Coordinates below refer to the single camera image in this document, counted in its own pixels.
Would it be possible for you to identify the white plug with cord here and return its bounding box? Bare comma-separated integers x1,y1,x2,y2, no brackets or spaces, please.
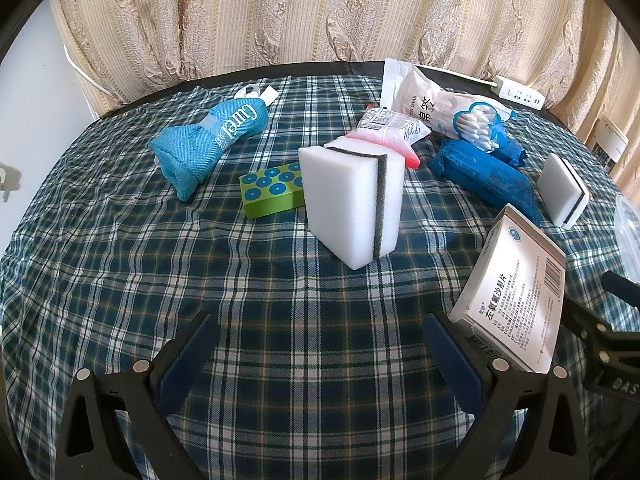
0,162,22,202

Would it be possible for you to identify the white medicine box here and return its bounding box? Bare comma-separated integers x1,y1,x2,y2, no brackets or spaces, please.
447,203,567,374

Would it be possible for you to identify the blue wipes packet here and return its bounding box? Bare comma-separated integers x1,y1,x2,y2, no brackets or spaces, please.
492,137,528,168
428,139,543,226

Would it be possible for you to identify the white power strip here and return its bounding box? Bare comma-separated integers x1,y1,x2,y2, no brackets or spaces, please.
491,75,547,110

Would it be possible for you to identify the white zip pouch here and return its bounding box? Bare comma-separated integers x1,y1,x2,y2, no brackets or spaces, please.
381,58,418,111

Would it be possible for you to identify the white power strip cable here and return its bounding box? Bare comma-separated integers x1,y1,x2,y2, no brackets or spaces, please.
415,64,497,85

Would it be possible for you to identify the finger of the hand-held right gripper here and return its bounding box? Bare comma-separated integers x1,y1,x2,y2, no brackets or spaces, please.
564,299,640,361
601,270,640,309

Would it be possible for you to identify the blue towel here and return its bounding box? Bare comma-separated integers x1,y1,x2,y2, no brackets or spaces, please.
148,85,278,204

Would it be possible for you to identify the green dotted block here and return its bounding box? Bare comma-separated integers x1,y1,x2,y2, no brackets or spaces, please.
239,162,306,221

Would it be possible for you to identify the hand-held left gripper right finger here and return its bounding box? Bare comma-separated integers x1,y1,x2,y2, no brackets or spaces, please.
422,311,591,480

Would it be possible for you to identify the clear plastic bowl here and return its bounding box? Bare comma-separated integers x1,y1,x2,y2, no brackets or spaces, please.
614,195,640,256

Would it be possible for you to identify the white cord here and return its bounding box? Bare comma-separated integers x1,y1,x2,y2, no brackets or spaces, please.
64,45,113,103

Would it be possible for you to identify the plaid tablecloth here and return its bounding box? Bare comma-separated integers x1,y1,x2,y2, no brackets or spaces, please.
0,74,640,480

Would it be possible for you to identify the cotton swab bag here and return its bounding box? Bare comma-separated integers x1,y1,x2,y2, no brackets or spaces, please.
400,67,518,153

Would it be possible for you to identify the beige patterned curtain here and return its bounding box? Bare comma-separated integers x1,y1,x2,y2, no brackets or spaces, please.
47,0,640,196

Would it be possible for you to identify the large white sponge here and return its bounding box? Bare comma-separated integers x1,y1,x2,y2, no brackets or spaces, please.
298,135,406,268

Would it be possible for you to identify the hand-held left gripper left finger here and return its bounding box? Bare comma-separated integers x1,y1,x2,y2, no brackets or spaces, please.
60,311,218,480

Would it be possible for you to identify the small white sponge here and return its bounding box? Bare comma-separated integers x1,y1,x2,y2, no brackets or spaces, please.
537,152,592,227

